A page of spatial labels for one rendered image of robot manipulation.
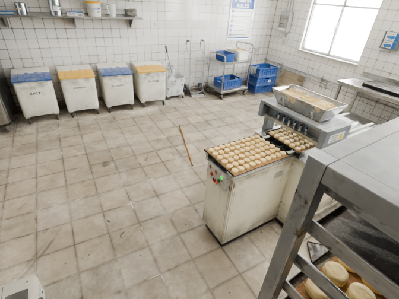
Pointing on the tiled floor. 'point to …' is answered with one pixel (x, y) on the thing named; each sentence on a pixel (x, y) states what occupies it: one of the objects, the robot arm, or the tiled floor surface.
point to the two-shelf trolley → (233, 73)
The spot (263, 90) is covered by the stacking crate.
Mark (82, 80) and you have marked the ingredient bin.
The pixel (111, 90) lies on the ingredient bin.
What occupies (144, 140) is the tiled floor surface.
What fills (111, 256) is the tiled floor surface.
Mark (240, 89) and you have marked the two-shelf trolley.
